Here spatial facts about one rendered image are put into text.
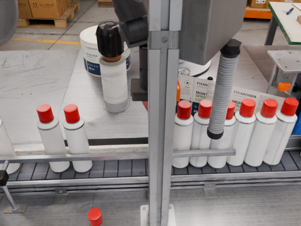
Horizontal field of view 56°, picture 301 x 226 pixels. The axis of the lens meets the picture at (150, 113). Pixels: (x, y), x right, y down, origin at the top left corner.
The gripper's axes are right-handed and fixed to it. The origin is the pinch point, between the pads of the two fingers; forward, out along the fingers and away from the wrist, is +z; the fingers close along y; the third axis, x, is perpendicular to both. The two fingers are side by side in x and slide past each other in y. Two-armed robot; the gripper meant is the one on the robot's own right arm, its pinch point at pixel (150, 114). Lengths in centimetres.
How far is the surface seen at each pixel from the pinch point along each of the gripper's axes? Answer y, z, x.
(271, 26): -101, 34, -156
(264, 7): -171, 75, -337
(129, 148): 5.9, 10.2, 2.4
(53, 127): 23.6, -2.4, 7.8
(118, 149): 9.1, 10.5, 2.5
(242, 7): -14.4, -31.9, 12.7
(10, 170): 37.6, 12.1, 8.1
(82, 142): 17.2, 2.6, 7.9
